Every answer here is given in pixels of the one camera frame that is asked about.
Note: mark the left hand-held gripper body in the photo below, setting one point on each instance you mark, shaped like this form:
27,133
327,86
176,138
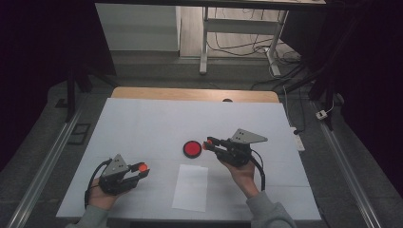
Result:
112,185

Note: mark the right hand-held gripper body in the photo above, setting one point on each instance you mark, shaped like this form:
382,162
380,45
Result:
236,155

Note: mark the orange stamp cap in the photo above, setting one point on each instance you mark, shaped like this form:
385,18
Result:
143,167

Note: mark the small orange stamp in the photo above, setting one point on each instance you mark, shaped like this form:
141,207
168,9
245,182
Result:
205,146

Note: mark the round red ink pad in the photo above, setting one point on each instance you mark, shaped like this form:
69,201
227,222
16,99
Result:
192,149

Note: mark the person's left hand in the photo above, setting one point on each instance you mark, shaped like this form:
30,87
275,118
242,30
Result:
99,199

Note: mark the person's right hand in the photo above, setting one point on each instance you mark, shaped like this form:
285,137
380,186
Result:
245,177

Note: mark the large white table cover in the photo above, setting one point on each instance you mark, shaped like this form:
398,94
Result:
142,126

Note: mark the white paper sheet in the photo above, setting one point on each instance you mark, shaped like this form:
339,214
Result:
190,190

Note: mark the black floor socket plate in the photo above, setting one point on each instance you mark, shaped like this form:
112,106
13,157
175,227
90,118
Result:
79,133

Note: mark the white power strip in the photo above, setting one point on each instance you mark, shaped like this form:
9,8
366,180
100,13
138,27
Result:
298,142

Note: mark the small white adapter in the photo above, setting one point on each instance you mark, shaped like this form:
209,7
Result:
321,114

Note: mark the black metal stand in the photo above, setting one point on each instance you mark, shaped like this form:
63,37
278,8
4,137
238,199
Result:
329,95
71,95

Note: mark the white cabinet panel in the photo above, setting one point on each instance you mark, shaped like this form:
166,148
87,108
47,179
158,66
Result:
139,28

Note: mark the aluminium rail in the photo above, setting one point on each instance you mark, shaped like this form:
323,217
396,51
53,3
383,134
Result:
47,164
348,171

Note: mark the white desk frame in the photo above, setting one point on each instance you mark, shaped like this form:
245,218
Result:
240,26

